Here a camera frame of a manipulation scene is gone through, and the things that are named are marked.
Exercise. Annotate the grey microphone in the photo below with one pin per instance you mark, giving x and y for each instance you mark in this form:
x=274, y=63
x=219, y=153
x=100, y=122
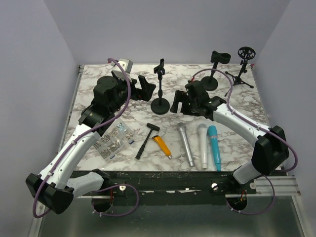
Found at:
x=183, y=135

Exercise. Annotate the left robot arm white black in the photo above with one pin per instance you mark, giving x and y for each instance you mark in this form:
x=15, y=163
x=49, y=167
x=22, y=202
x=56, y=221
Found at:
x=53, y=186

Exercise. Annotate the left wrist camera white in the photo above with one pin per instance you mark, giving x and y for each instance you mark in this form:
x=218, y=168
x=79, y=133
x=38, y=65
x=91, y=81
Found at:
x=126, y=64

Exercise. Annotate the aluminium frame profile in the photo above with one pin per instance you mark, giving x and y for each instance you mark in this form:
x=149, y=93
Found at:
x=283, y=186

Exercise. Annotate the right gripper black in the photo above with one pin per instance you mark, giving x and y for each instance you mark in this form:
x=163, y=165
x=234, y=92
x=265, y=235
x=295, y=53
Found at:
x=181, y=96

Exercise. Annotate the orange utility knife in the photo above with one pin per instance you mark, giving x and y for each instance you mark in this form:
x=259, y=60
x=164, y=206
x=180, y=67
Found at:
x=162, y=146

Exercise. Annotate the black hammer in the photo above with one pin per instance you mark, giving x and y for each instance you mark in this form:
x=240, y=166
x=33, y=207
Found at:
x=152, y=128

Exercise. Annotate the white microphone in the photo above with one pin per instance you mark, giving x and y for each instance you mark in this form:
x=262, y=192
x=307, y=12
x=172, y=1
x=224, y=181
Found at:
x=202, y=132

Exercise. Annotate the blue microphone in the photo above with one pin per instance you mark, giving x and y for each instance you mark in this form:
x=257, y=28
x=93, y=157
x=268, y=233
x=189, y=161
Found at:
x=213, y=135

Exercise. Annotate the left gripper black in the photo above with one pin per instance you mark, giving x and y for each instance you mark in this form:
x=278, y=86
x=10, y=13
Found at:
x=146, y=91

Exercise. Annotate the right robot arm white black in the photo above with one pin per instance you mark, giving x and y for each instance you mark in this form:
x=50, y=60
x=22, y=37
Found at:
x=269, y=146

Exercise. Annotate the black tripod shock-mount stand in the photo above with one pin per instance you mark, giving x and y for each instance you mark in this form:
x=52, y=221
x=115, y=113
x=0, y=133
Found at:
x=245, y=53

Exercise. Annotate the black front mounting rail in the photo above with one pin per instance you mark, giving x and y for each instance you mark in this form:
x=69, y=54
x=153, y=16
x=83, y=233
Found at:
x=170, y=187

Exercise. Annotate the clear plastic screw box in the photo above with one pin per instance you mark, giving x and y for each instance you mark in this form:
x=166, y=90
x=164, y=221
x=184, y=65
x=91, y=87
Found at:
x=117, y=138

